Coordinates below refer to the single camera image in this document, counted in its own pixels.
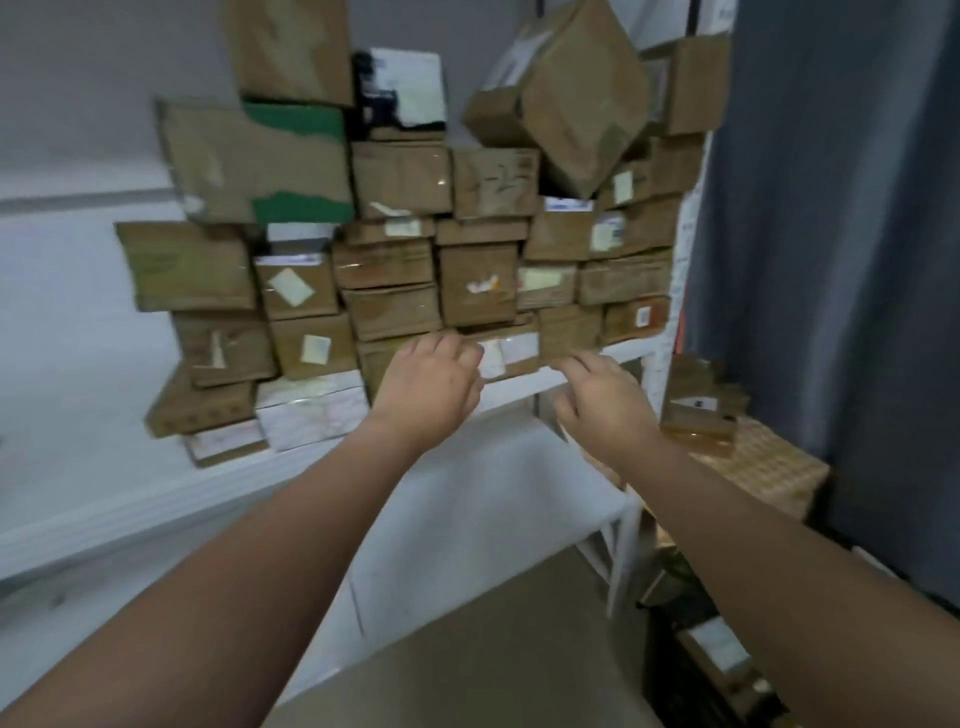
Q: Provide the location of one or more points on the person's left hand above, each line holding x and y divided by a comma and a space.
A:
427, 397

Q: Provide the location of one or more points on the person's right hand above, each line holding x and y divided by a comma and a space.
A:
611, 420

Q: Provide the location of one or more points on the person's left thumb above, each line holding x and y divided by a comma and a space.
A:
472, 367

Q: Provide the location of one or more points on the person's right thumb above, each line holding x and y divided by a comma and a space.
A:
564, 411

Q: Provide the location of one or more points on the person's right forearm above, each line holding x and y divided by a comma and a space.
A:
787, 600

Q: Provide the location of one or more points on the person's left forearm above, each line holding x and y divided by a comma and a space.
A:
225, 592

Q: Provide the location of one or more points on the pile of brown cardboard boxes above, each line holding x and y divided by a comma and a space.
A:
480, 247

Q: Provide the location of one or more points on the small glossy brown parcel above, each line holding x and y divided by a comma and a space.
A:
701, 409

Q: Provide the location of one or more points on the white shelf unit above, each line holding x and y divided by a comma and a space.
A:
465, 510

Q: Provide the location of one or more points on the white marbled flat box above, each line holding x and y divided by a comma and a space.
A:
311, 409

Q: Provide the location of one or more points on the woven wicker basket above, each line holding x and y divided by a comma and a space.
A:
765, 469

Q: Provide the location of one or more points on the dark storage crate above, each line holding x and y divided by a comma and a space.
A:
705, 660

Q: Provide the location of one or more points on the white and black box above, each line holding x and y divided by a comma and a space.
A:
401, 86

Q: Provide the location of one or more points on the green patched cardboard box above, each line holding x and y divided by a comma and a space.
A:
255, 161

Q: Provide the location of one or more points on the blue-grey curtain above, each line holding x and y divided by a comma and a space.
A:
832, 247

